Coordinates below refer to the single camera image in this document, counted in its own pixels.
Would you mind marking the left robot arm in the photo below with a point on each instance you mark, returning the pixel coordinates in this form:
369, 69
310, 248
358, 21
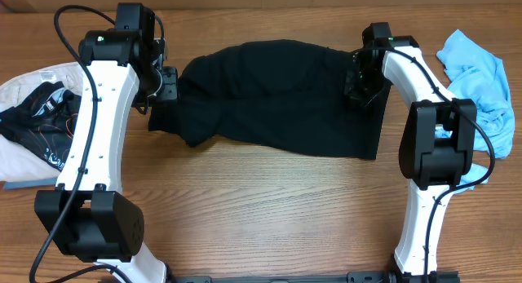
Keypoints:
85, 214

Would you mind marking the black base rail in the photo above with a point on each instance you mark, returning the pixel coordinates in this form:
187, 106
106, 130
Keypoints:
277, 279

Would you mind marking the light blue shirt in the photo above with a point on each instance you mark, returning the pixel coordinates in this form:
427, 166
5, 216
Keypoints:
476, 74

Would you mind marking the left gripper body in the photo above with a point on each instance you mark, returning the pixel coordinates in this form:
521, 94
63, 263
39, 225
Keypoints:
167, 86

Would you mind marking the black shirt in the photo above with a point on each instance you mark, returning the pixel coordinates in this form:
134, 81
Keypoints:
283, 94

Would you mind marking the beige folded garment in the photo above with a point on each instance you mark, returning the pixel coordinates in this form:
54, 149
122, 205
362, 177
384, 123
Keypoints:
18, 164

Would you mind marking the blue denim garment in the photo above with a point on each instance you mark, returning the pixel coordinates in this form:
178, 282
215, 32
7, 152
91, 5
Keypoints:
29, 184

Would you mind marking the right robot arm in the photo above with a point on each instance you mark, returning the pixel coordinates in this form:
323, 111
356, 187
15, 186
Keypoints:
435, 150

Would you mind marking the black patterned shorts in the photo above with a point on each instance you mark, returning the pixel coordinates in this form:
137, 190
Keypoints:
44, 122

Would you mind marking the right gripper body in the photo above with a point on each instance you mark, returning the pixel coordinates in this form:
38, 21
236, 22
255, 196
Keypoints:
365, 87

